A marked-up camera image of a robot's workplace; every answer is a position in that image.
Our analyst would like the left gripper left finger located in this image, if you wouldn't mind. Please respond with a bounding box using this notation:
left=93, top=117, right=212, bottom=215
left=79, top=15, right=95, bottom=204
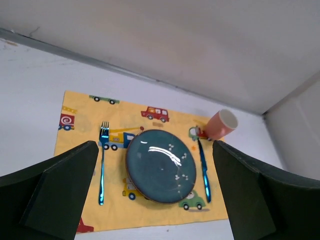
left=0, top=140, right=99, bottom=240

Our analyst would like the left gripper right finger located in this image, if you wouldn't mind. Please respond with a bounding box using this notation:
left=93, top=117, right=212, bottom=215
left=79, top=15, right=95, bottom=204
left=212, top=140, right=320, bottom=240

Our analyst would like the yellow car print cloth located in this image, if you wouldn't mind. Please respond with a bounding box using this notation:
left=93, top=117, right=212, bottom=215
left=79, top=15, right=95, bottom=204
left=54, top=91, right=228, bottom=233

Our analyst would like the blue metal knife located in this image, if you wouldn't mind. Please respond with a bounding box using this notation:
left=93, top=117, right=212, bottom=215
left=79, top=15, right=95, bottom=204
left=197, top=138, right=212, bottom=203

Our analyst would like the blue metal fork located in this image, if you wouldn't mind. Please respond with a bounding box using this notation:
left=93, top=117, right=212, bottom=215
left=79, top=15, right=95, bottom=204
left=98, top=121, right=109, bottom=206

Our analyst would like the teal ceramic plate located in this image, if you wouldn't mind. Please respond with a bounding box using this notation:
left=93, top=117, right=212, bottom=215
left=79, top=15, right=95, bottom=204
left=125, top=129, right=197, bottom=205

